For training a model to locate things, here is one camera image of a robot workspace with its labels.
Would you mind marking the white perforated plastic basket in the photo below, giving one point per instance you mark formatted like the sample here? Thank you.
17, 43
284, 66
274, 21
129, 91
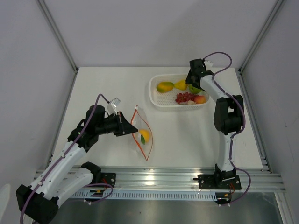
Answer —
166, 101

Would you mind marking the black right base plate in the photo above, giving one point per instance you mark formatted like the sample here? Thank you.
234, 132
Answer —
207, 181

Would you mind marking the aluminium mounting rail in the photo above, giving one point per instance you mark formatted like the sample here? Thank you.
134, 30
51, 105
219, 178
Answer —
182, 179

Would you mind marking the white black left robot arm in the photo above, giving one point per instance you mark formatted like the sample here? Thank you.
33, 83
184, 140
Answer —
42, 199

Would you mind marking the yellow lemon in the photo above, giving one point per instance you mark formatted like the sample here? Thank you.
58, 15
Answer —
181, 85

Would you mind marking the red grape bunch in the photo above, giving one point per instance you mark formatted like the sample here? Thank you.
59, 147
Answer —
184, 97

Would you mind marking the green apple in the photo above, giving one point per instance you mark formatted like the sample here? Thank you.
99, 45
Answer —
194, 90

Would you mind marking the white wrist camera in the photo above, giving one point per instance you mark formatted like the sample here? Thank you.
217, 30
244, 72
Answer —
208, 64
112, 106

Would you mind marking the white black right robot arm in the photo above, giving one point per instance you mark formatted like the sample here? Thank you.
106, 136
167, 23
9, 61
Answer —
229, 121

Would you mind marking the orange with green leaf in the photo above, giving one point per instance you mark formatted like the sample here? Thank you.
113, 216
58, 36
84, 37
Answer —
145, 135

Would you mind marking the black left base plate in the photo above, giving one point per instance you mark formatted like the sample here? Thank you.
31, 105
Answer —
109, 178

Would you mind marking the clear zip bag orange zipper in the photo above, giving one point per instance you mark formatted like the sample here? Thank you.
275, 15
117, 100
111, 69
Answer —
139, 121

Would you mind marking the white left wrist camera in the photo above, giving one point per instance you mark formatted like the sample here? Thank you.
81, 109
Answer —
112, 106

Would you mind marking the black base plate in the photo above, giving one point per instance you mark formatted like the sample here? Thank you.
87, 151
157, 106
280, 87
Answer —
207, 181
109, 178

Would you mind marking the red orange peach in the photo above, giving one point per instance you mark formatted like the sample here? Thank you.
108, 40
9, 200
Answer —
199, 99

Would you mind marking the green yellow mango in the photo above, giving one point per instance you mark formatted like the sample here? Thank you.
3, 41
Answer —
164, 87

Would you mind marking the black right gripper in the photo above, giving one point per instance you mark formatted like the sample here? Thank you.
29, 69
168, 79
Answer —
188, 80

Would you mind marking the white slotted cable duct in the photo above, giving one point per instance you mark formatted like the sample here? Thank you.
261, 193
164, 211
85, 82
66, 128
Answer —
147, 195

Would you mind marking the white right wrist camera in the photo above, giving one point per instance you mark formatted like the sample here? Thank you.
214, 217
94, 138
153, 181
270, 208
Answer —
208, 64

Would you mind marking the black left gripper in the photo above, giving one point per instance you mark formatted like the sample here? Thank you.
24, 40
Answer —
124, 127

